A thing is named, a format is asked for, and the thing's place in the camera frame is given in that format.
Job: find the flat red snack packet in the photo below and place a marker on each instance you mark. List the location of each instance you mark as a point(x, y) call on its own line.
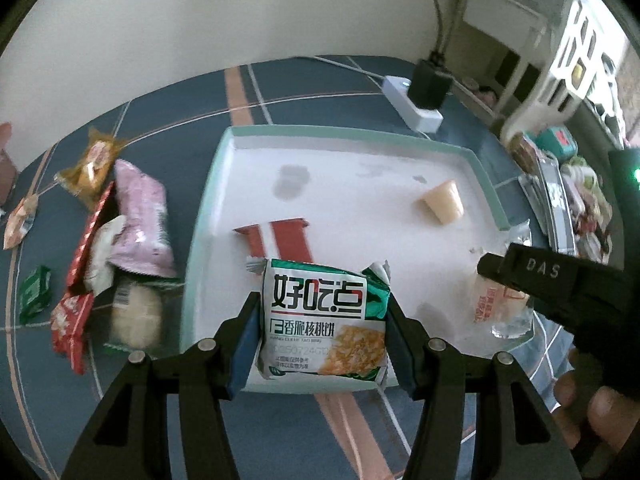
point(280, 240)

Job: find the beige crumpled snack packet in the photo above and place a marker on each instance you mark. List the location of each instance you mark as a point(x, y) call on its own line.
point(20, 222)

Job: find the blue plaid bed sheet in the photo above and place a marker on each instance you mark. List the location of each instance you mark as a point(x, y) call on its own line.
point(280, 435)

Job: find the white green cookie packet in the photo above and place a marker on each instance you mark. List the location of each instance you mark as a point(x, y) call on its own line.
point(320, 325)

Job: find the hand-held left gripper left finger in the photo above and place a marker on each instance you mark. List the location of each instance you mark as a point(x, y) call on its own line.
point(245, 347)

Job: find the pink bed frame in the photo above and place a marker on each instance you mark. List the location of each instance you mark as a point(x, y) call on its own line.
point(6, 160)

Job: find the person's right hand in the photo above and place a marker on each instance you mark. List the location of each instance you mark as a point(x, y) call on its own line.
point(615, 420)

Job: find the pile of assorted packets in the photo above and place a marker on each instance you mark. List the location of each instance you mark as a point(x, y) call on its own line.
point(590, 210)

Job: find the silver grey packet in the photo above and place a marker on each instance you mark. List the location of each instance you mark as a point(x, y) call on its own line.
point(555, 195)

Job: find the golden snack packet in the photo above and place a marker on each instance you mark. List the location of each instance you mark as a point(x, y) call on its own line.
point(92, 162)

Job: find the black power adapter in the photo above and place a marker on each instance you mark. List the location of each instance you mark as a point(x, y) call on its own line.
point(427, 85)

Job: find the pale yellow wrapped roll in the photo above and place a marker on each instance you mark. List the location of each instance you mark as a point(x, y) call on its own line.
point(442, 202)

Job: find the clear bread packet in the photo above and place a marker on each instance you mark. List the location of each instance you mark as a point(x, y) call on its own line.
point(500, 310)

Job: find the white tray with teal rim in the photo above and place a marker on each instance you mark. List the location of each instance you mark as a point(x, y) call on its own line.
point(350, 185)

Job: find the pink snack packet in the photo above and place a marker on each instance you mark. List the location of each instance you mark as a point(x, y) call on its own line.
point(140, 215)

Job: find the long red snack packet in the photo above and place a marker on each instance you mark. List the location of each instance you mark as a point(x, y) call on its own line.
point(87, 242)

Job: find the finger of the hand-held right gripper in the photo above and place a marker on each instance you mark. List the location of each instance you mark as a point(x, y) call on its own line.
point(530, 272)

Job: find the white plastic basket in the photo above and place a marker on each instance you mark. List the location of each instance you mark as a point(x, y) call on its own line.
point(550, 85)

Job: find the green snack packet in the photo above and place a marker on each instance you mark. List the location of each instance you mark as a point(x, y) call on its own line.
point(35, 292)

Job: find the round bread in clear packet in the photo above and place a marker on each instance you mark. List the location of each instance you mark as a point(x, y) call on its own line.
point(135, 315)

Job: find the red white snack packet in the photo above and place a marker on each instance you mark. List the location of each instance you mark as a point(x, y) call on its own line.
point(70, 327)

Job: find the white power strip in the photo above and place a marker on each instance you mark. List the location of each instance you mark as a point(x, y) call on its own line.
point(425, 117)

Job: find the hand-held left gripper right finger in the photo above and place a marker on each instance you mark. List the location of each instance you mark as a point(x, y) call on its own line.
point(400, 347)

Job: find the brown red packet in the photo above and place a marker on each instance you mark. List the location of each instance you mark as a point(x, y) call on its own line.
point(525, 150)

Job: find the teal box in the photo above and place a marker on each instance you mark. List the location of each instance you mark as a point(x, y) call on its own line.
point(557, 141)

